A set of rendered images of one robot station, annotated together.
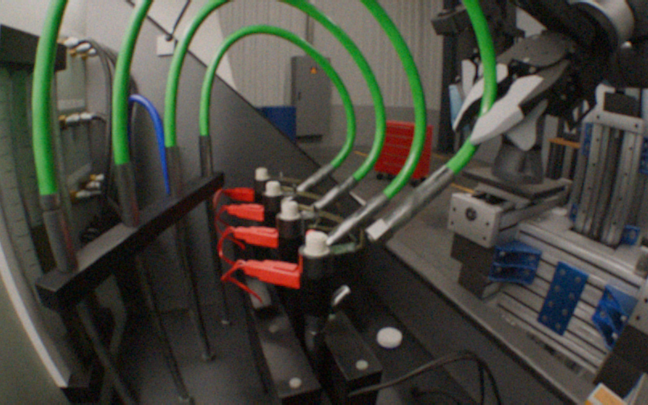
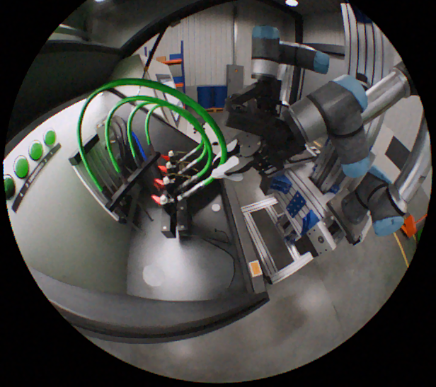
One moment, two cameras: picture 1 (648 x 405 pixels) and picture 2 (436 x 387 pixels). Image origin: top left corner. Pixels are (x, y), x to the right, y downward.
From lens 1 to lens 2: 0.27 m
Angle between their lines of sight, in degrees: 24
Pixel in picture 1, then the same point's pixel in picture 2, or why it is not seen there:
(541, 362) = (245, 241)
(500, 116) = (218, 173)
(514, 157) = not seen: hidden behind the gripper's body
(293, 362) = (166, 221)
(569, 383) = (248, 253)
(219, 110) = (157, 129)
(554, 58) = (248, 153)
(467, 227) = not seen: hidden behind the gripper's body
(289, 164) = (185, 144)
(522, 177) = not seen: hidden behind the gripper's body
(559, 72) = (245, 164)
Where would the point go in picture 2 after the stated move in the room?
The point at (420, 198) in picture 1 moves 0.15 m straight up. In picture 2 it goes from (192, 191) to (182, 140)
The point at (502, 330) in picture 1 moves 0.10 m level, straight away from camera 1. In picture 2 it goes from (239, 224) to (257, 209)
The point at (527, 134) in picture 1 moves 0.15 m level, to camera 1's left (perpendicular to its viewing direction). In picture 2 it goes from (237, 177) to (175, 168)
